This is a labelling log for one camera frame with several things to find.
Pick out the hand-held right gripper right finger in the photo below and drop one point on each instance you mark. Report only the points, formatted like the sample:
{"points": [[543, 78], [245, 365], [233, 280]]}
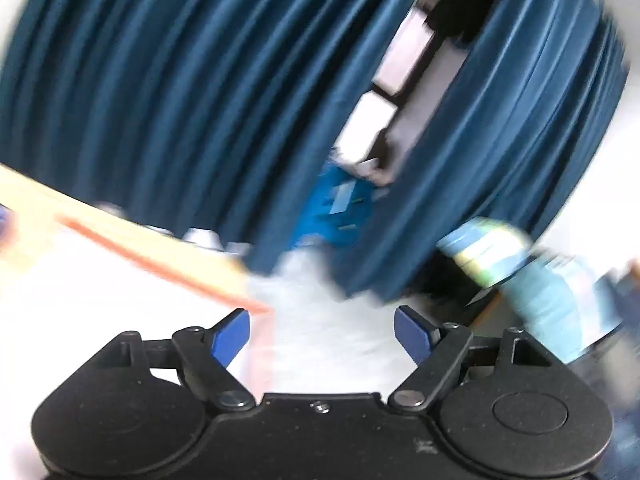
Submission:
{"points": [[412, 334]]}

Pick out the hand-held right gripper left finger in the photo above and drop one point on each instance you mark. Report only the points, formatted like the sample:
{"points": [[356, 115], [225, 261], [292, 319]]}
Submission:
{"points": [[231, 337]]}

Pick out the white cardboard box orange rim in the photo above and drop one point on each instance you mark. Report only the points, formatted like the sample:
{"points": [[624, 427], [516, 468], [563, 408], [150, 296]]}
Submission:
{"points": [[100, 285]]}

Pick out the checked blue yellow cloth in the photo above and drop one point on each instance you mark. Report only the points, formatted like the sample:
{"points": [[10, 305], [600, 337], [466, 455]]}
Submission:
{"points": [[482, 250]]}

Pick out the blue plastic stool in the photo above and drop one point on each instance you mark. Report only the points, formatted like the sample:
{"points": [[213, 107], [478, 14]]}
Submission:
{"points": [[335, 210]]}

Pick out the teal cloth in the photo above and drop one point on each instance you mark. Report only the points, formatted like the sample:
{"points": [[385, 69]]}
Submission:
{"points": [[555, 300]]}

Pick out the narrow dark blue curtain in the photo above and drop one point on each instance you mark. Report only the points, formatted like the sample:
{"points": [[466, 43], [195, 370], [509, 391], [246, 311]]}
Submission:
{"points": [[525, 110]]}

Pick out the wide dark blue curtain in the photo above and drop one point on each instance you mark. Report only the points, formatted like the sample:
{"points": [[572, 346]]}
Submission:
{"points": [[175, 85]]}

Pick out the window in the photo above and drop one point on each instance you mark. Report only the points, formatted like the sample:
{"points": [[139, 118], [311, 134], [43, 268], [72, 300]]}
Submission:
{"points": [[400, 60]]}

